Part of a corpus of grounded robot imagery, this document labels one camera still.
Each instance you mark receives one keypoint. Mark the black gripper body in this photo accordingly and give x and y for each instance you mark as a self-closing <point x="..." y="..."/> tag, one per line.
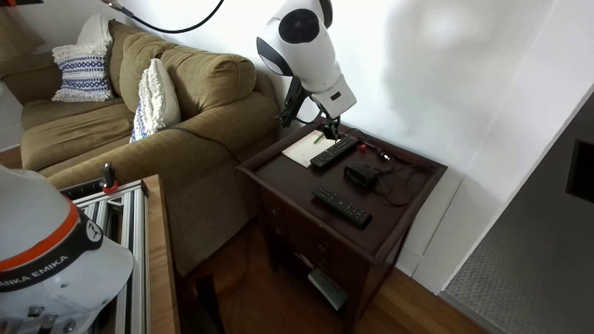
<point x="330" y="124"/>

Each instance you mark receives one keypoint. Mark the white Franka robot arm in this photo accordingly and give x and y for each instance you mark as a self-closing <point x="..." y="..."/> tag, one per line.
<point x="303" y="57"/>

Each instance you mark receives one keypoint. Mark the green pen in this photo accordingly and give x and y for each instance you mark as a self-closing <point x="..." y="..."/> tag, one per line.
<point x="319" y="140"/>

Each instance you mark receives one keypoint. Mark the wide black remote control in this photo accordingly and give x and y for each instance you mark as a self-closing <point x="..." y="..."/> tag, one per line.
<point x="334" y="153"/>

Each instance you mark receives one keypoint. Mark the white notepad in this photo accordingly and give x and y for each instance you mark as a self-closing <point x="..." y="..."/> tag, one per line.
<point x="303" y="151"/>

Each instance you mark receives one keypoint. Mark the small black device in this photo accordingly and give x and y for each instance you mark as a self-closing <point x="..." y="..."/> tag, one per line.
<point x="360" y="175"/>

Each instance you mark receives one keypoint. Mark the narrow black remote control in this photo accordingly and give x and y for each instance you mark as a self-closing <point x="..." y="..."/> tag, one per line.
<point x="342" y="209"/>

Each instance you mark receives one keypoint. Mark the dark wooden side table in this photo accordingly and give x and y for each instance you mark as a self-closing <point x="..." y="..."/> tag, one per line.
<point x="371" y="242"/>

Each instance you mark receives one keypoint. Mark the olive fabric couch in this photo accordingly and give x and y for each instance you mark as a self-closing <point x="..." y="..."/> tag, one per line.
<point x="204" y="124"/>

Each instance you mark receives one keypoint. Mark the grey set-top box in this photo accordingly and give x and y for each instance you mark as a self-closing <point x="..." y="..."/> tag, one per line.
<point x="327" y="291"/>

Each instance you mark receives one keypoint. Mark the white knit pillow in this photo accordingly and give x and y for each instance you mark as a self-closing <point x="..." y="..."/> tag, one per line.
<point x="154" y="99"/>

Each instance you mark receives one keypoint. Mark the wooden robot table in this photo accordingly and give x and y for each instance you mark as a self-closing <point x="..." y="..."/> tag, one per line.
<point x="161" y="266"/>

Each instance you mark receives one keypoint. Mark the red and black clamp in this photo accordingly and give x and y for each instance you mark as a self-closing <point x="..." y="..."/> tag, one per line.
<point x="108" y="179"/>

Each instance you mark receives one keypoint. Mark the blue and white patterned pillow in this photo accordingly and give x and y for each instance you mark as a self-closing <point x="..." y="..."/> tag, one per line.
<point x="84" y="75"/>

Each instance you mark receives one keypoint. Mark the plain white pillow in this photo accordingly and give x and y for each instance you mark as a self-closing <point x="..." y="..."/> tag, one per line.
<point x="95" y="31"/>

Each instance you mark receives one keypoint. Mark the aluminium profile frame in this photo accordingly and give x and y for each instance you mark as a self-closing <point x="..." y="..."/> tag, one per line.
<point x="132" y="248"/>

